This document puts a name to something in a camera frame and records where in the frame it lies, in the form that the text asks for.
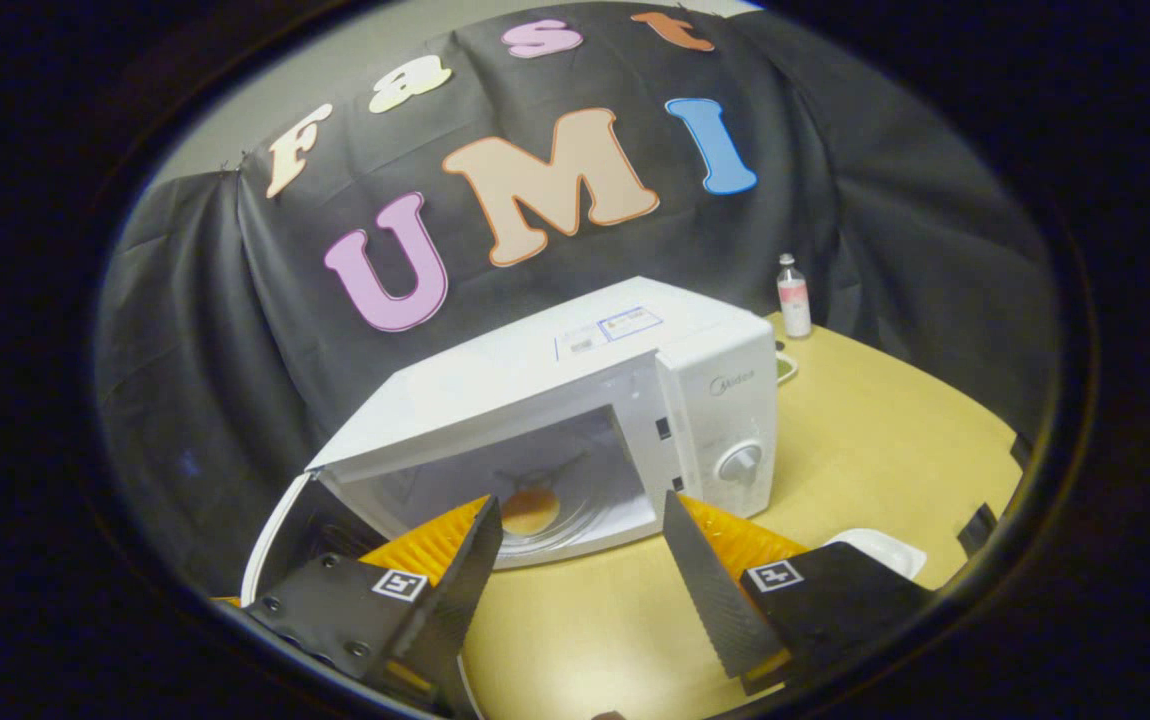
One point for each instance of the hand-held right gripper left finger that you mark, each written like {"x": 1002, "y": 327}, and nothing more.
{"x": 450, "y": 610}

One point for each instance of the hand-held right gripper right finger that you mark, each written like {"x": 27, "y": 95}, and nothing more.
{"x": 710, "y": 600}

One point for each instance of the round orange bun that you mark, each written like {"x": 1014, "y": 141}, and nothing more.
{"x": 532, "y": 510}

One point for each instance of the white microwave oven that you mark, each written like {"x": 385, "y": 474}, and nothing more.
{"x": 535, "y": 370}

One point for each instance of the white square plate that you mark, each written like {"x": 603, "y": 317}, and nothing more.
{"x": 880, "y": 550}

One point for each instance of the white divided bean tray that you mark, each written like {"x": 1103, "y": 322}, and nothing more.
{"x": 786, "y": 368}

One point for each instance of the black table edge clip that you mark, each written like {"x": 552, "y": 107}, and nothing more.
{"x": 977, "y": 527}
{"x": 1020, "y": 450}

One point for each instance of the small pink label bottle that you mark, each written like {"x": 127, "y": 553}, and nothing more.
{"x": 794, "y": 300}

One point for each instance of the black backdrop cloth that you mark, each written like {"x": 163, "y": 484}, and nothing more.
{"x": 885, "y": 200}

